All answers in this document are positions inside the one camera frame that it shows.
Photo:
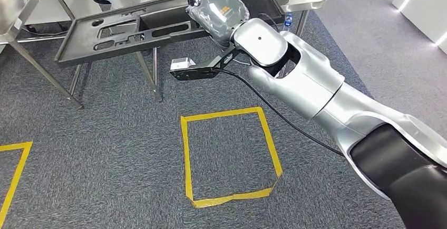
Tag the clear plastic water bottle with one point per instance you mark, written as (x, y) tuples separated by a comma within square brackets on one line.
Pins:
[(288, 20)]

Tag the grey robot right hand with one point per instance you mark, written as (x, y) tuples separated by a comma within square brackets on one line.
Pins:
[(216, 14)]

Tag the pale wrist camera, black bracket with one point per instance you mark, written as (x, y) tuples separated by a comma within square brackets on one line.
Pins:
[(195, 73)]

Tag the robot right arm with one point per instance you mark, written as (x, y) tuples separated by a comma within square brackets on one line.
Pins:
[(307, 80)]

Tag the yellow floor tape square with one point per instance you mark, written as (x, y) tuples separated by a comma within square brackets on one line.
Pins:
[(223, 112)]

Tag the white bench block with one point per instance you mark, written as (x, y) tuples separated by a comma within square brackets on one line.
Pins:
[(49, 10)]

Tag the black plastic panel part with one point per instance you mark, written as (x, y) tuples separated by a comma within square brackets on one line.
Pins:
[(77, 42)]

